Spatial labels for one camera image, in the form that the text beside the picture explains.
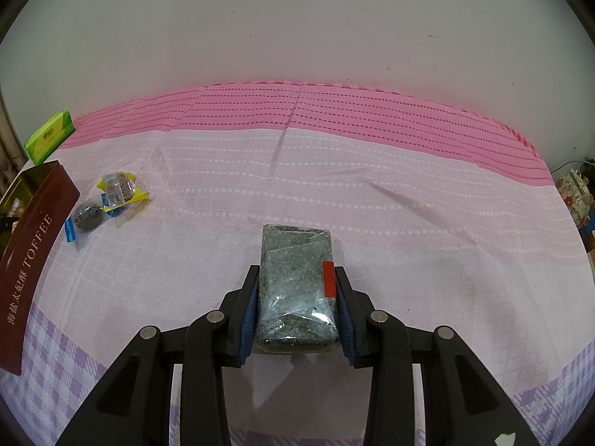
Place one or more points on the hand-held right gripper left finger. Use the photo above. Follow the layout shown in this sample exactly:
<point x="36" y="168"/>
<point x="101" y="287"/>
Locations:
<point x="248" y="316"/>

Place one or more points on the gold tin box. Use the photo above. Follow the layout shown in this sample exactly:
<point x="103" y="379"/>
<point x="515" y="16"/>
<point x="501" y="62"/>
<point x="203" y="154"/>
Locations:
<point x="32" y="241"/>

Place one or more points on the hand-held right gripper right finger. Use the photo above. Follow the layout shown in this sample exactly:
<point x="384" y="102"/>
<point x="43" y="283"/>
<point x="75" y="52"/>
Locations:
<point x="345" y="325"/>

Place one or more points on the dark round wrapped snack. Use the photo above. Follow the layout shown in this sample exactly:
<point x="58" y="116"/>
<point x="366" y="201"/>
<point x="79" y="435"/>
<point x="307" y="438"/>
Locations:
<point x="88" y="218"/>

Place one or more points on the patterned beige curtain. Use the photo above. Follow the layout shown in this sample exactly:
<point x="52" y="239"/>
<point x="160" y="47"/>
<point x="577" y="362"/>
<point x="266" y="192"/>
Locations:
<point x="7" y="158"/>

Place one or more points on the green tissue box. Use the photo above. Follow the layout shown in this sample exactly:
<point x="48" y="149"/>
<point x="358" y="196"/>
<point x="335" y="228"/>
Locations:
<point x="49" y="134"/>

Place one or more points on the pink and purple checked tablecloth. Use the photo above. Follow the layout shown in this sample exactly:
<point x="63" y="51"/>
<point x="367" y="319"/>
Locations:
<point x="372" y="172"/>

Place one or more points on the yellow wrapped snack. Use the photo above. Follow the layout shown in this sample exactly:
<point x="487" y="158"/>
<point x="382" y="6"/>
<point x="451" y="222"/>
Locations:
<point x="118" y="188"/>

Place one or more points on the grey-green snack bar packet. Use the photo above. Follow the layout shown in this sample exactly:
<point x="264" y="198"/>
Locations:
<point x="293" y="288"/>

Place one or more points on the floral patterned box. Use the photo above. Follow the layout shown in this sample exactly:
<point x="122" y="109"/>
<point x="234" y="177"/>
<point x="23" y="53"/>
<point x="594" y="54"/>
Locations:
<point x="576" y="190"/>

